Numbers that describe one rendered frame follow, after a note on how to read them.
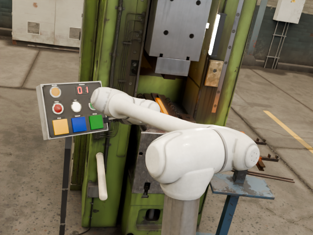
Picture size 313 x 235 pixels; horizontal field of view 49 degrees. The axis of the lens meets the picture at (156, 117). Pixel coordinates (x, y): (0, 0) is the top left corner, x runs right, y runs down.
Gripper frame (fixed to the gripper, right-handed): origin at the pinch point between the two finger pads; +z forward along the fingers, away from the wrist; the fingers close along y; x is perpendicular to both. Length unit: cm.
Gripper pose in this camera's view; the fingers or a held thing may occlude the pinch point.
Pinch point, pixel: (107, 120)
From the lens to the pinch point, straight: 176.0
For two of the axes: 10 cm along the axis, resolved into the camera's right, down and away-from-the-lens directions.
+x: -1.5, -9.9, 0.1
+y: 8.0, -1.1, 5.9
